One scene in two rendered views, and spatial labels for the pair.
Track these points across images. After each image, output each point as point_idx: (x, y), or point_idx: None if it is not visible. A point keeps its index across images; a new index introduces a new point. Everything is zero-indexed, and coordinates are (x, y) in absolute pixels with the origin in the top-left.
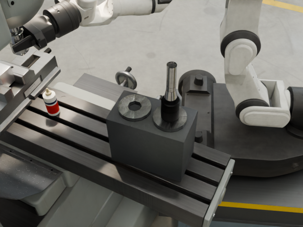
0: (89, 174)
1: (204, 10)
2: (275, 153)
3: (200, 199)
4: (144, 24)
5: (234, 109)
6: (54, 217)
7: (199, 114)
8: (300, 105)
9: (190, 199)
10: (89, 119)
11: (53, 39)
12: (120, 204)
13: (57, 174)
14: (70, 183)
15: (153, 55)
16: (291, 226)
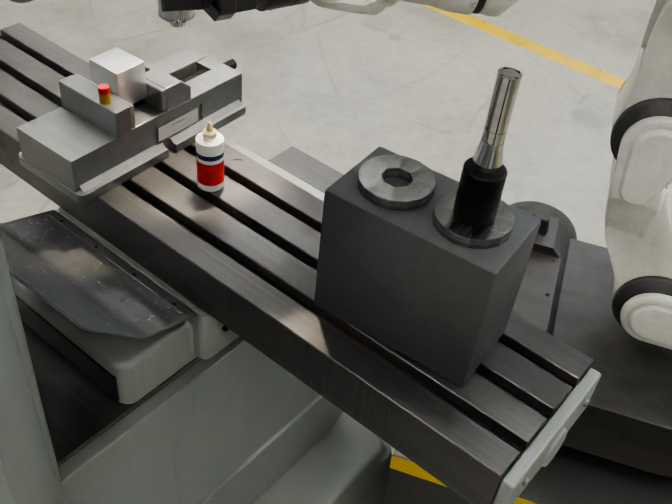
0: (255, 327)
1: (573, 113)
2: None
3: (501, 438)
4: (436, 114)
5: (609, 303)
6: (152, 419)
7: (527, 294)
8: None
9: (478, 429)
10: (283, 215)
11: (252, 8)
12: (300, 461)
13: (184, 315)
14: (206, 350)
15: None
16: None
